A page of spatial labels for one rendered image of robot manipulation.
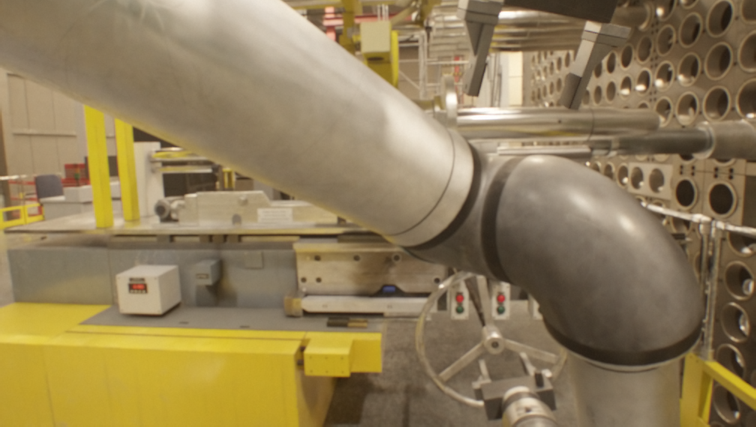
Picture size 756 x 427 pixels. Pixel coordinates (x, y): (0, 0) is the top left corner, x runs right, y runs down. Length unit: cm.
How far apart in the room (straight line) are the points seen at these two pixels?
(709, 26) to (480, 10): 324
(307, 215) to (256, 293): 45
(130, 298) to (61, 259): 54
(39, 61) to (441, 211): 25
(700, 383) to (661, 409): 192
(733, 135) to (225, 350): 237
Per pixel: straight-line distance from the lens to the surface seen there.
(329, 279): 185
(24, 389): 233
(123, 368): 197
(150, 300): 209
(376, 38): 134
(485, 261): 34
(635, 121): 173
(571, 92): 54
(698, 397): 236
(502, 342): 105
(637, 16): 420
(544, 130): 159
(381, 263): 179
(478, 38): 47
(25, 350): 224
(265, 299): 201
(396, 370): 258
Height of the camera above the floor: 134
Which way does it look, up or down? 6 degrees down
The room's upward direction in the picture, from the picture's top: 1 degrees counter-clockwise
